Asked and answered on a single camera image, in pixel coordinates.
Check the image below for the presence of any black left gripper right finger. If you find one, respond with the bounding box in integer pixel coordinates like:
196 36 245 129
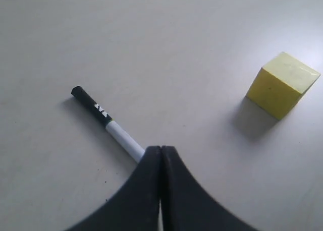
160 146 256 230

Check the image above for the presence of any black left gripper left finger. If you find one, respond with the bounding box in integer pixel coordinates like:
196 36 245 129
68 146 162 230

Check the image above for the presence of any black and white marker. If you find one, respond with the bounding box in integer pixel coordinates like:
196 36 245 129
71 86 145 162

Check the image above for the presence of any yellow foam cube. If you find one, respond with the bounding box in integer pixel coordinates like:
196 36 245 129
246 52 320 120

